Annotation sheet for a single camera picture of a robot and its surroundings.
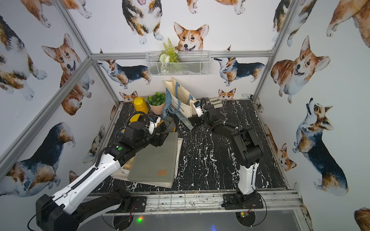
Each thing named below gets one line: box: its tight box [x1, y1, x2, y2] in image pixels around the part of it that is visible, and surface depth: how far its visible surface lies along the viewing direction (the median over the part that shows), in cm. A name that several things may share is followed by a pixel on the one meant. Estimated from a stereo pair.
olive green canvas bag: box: [128, 115, 179, 183], surface depth 81 cm
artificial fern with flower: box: [158, 37, 181, 75], surface depth 84 cm
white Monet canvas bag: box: [110, 137, 184, 189], surface depth 81 cm
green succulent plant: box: [145, 91, 167, 106], surface depth 106 cm
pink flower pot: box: [149, 102, 166, 116], surface depth 106 cm
